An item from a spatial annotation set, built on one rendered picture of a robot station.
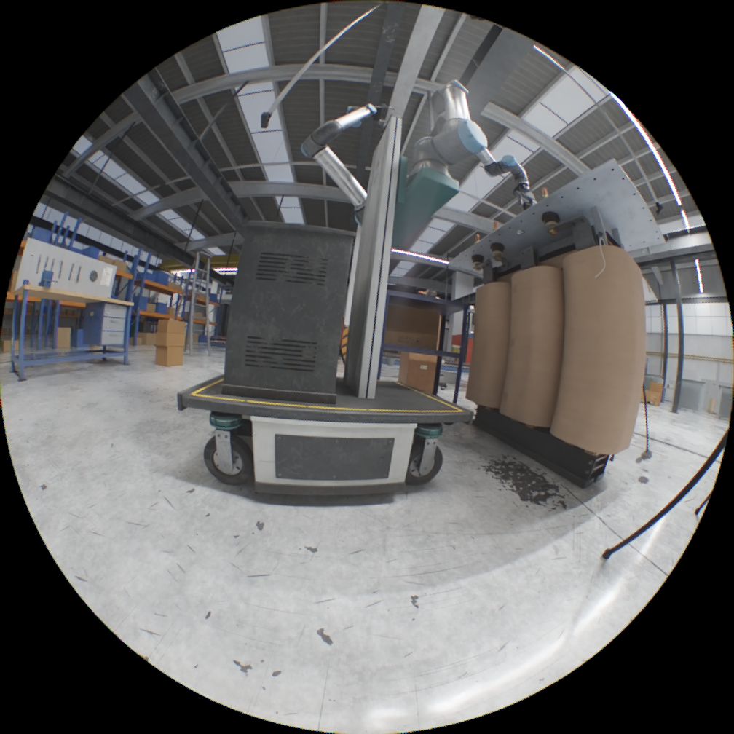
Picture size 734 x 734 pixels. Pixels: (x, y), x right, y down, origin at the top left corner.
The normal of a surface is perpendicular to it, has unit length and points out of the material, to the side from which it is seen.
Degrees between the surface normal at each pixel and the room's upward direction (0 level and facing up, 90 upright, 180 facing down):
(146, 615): 0
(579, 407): 90
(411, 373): 90
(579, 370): 90
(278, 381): 90
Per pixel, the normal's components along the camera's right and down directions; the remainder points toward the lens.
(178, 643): 0.11, -0.99
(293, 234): 0.26, 0.10
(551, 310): -0.57, 0.00
